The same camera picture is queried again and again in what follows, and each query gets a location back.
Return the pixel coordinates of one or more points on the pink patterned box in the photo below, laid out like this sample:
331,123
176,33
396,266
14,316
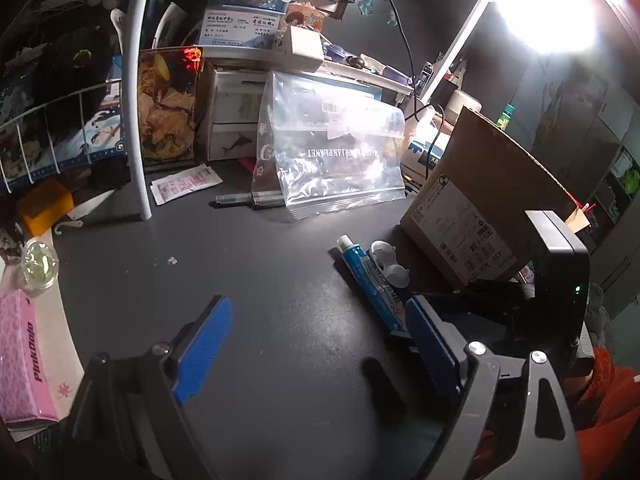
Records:
25,360

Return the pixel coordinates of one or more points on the white plastic clip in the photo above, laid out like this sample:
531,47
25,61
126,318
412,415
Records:
387,260

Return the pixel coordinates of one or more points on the white and blue carton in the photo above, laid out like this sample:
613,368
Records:
425,152

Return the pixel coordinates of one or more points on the blue picture box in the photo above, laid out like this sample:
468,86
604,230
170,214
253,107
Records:
75,140

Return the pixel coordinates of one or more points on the clear zip bag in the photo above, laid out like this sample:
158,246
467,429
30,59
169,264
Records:
330,170

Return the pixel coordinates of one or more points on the brown cardboard box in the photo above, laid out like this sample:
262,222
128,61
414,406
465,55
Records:
465,220

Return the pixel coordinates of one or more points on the white medicine box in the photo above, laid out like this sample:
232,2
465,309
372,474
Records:
240,27

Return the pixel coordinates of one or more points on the clear round container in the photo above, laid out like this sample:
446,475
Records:
40,265

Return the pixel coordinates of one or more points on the white desk shelf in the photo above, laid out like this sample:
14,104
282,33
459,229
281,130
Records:
350,72

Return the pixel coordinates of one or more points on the white cube box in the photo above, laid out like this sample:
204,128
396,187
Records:
300,47

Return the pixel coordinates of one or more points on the blue round case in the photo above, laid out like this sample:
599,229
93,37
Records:
395,74

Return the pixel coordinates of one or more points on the red and white sachet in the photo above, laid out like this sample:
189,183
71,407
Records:
185,184

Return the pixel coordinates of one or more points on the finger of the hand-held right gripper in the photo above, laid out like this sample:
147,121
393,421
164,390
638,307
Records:
500,327
480,296

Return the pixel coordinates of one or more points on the white desk lamp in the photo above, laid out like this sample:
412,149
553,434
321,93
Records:
455,45

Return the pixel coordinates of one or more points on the white cylinder cup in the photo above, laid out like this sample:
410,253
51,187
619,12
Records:
462,105

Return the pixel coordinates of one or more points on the orange box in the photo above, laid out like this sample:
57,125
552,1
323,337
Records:
45,207

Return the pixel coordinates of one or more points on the white drawer unit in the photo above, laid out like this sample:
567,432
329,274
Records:
235,115

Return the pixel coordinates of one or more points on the black plush cat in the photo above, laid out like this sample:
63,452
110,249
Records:
80,70

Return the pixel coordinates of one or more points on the green bottle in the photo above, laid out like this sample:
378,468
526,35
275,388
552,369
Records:
506,116

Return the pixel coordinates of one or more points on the small figure display box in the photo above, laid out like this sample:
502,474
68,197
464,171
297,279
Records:
305,16

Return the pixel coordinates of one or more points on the blue tube with white cap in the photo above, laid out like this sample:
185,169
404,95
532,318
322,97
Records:
370,280

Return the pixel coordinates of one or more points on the grey pen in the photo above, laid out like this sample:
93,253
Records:
250,200

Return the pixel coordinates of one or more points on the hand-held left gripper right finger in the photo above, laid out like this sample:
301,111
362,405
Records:
432,350

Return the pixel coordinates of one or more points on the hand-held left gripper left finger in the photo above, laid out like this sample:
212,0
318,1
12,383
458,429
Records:
205,345

